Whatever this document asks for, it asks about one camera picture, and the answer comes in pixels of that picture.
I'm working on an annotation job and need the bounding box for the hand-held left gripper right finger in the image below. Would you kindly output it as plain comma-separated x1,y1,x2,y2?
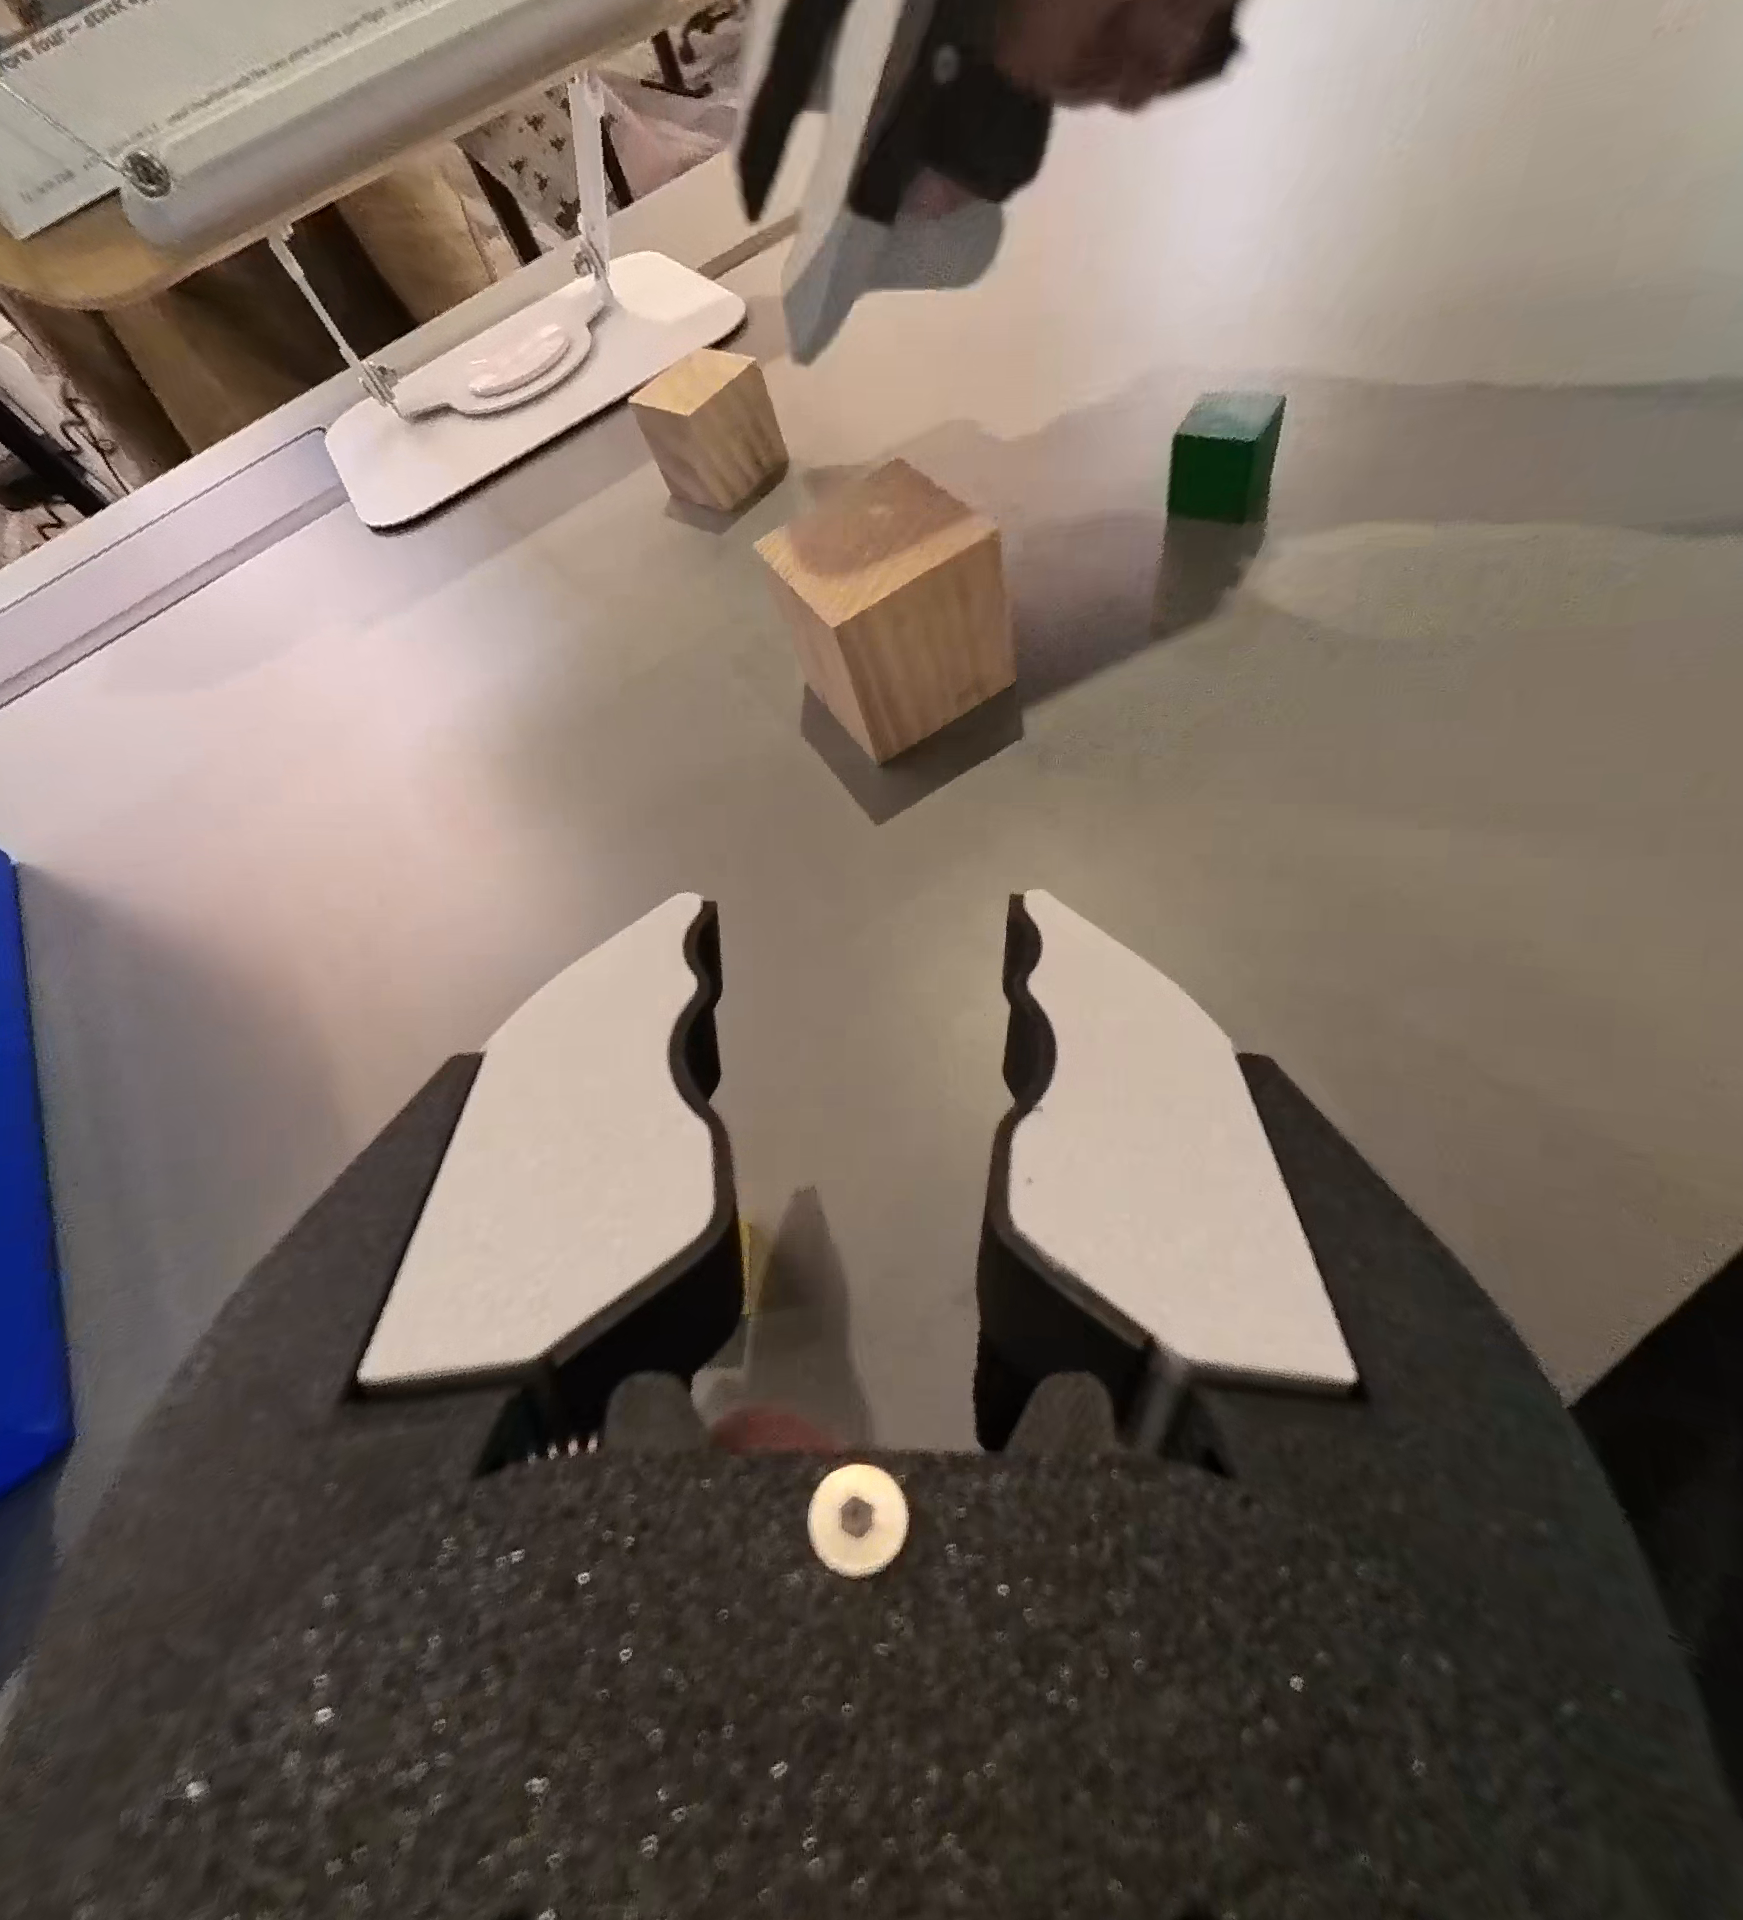
971,890,1362,1402

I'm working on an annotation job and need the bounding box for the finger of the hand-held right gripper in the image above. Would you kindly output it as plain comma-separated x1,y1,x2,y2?
780,0,1008,369
739,0,849,224

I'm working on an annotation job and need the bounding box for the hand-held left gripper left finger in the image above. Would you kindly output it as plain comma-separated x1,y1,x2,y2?
356,892,745,1402

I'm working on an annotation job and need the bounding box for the medium plain wooden cube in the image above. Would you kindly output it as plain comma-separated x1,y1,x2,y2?
630,350,790,513

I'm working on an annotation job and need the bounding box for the large plain wooden cube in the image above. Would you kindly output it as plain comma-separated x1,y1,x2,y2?
754,459,1022,765

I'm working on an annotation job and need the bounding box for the green wooden cube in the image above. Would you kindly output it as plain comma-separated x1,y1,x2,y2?
1169,391,1288,524

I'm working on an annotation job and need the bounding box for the person's right hand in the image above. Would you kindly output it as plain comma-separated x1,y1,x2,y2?
1000,0,1243,110

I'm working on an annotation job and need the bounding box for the printed white cloth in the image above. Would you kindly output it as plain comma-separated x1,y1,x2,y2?
459,0,754,249

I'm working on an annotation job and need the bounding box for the white metal document stand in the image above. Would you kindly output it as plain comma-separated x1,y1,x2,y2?
121,0,746,530

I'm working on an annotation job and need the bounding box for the brown fabric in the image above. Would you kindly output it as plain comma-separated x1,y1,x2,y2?
105,143,503,453

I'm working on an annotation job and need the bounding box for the instruction sheet in clear holder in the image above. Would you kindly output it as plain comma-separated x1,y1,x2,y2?
0,0,543,242

